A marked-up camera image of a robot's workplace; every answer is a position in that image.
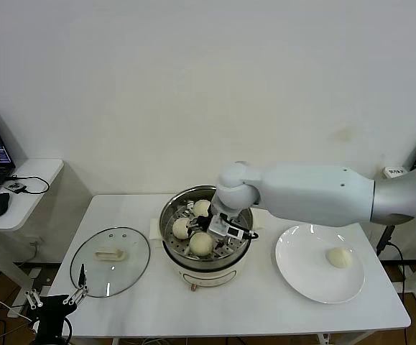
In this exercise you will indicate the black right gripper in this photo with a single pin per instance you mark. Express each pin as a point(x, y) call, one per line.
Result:
point(210, 220)

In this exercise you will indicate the round glass pot lid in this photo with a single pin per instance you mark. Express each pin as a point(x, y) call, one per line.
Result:
point(96, 276)

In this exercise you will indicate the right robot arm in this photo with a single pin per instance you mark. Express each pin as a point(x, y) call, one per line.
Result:
point(319, 194)

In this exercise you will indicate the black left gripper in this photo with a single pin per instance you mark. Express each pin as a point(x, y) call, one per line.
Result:
point(51, 305)

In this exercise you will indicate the perforated steel steamer basket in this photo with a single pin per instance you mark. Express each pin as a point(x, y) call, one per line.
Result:
point(168, 223)

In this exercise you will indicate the cream electric cooker pot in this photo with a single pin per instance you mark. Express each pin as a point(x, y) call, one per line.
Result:
point(207, 278)

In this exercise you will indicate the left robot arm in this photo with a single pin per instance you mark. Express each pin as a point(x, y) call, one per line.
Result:
point(49, 330)

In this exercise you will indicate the white steamed baozi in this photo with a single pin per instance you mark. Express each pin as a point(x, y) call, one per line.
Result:
point(200, 207)
point(181, 228)
point(340, 258)
point(200, 244)

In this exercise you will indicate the white round plate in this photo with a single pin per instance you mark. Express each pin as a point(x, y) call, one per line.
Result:
point(308, 273)

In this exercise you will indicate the white side desk with mouse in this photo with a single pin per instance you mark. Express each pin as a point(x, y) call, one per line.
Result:
point(31, 201)

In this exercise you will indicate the small black usb device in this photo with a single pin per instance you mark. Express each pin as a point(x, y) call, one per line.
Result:
point(15, 187)

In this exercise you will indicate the black text label sticker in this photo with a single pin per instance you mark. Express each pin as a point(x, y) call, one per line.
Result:
point(396, 171)

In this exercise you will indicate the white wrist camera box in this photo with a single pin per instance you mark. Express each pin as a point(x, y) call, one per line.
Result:
point(222, 226)

